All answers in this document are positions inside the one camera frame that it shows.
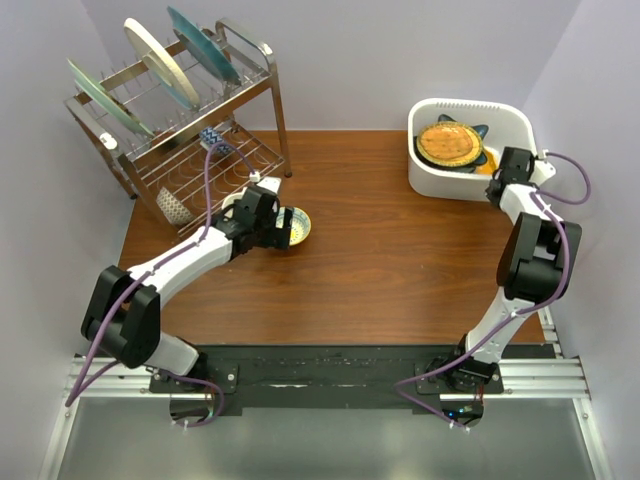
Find grey patterned cup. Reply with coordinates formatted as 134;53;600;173
156;187;194;227

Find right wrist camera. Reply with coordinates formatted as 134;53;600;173
530;149;557;187

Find yellow patterned plate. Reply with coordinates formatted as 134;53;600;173
416;121;483;167

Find white cup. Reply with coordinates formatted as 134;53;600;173
221;193;243;216

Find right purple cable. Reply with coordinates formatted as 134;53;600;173
394;152;596;429

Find metal dish rack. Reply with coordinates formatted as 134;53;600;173
64;8;292;233

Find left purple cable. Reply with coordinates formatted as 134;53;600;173
64;143;264;427

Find cream plate in rack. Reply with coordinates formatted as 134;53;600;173
123;18;201;111

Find small daisy bowl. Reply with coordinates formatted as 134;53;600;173
290;207;312;247

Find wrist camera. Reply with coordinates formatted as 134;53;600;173
530;149;557;187
249;171;282;195

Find blue zigzag bowl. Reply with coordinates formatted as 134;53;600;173
199;127;233;155

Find black dish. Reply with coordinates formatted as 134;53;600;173
413;114;489;173

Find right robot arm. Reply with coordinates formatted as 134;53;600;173
445;147;583;393

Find green plate in rack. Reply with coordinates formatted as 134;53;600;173
67;59;154;138

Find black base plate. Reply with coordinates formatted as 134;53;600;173
87;342;556;419

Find white plastic bin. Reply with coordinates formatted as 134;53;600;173
407;98;537;202

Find purple cable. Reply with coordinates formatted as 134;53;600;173
64;143;264;427
394;152;596;429

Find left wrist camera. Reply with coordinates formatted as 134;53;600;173
249;171;282;195

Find orange polka dot plate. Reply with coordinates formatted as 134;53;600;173
475;150;498;176

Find aluminium rail frame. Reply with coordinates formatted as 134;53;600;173
37;184;614;480

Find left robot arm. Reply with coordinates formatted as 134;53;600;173
81;177;292;392

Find teal plate in rack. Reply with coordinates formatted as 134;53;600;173
166;6;241;86

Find clear glass plate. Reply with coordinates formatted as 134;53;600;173
419;123;479;161

